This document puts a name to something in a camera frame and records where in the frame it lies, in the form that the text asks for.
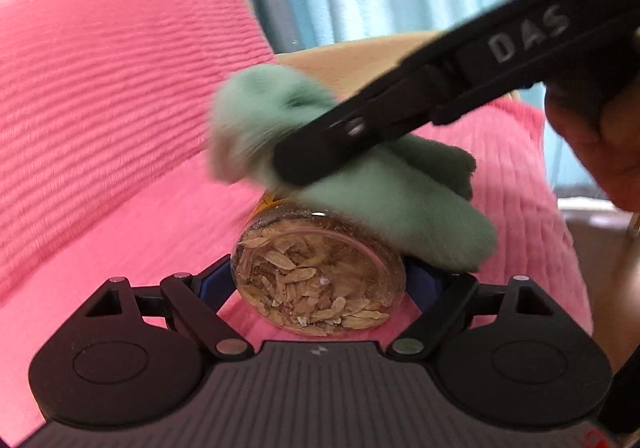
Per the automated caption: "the green fluffy cleaning cloth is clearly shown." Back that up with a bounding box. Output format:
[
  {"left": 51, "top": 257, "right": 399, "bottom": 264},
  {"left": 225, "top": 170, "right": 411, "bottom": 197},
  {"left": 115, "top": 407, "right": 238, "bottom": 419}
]
[{"left": 207, "top": 64, "right": 497, "bottom": 272}]

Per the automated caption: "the clear jar with dried slices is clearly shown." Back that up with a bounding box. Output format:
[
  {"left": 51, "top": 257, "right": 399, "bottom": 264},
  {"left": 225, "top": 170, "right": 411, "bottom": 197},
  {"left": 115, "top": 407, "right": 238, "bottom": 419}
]
[{"left": 230, "top": 193, "right": 406, "bottom": 336}]

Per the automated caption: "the person's right hand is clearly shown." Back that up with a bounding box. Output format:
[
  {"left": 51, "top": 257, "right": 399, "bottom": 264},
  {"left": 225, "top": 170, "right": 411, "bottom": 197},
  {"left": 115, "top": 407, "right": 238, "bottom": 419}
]
[{"left": 544, "top": 32, "right": 639, "bottom": 213}]

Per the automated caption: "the pink plush bed blanket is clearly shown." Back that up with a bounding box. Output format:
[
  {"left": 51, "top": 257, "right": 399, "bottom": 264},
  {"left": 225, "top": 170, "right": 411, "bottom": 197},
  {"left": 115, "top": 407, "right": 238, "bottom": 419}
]
[{"left": 1, "top": 98, "right": 592, "bottom": 445}]

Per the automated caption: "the pink ribbed pillow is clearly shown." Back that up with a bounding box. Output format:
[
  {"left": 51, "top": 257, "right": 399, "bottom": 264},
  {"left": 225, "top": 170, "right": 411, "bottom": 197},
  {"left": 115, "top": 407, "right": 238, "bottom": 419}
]
[{"left": 1, "top": 0, "right": 273, "bottom": 294}]

